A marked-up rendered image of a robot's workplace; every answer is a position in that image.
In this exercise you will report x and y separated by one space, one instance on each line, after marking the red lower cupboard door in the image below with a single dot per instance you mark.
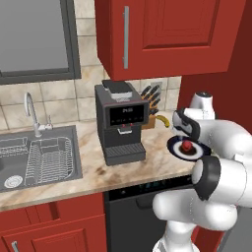
59 236

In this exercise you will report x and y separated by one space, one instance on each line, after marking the yellow banana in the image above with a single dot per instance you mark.
163 120

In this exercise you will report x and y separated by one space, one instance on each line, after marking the wooden knife block with knives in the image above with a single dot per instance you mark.
151 98

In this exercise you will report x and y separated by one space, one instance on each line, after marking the red cupboard door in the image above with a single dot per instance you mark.
177 36
59 236

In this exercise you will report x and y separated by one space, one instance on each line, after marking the red drawer front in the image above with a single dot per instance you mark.
78 206

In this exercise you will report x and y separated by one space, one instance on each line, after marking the grey window with dark frame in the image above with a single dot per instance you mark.
32 36

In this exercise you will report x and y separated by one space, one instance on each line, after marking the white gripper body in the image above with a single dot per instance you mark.
179 122

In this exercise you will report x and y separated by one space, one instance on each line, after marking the grey steel sink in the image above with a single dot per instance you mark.
74 154

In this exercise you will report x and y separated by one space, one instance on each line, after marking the silver tap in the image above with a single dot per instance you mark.
32 111

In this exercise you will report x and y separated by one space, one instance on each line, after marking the red tall cabinet panel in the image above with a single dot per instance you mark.
223 65

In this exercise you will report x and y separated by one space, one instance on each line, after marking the red bell pepper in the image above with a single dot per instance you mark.
187 146

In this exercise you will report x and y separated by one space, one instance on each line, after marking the dark blue plate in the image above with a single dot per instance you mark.
174 146

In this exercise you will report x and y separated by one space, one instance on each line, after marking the black dishwasher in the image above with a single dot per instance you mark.
128 223

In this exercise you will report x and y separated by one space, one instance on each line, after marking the dark grey coffee machine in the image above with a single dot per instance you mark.
122 131

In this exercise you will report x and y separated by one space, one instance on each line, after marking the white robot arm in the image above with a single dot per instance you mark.
226 183

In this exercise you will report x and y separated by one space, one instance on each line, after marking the red upper cupboard door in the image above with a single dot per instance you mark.
177 36

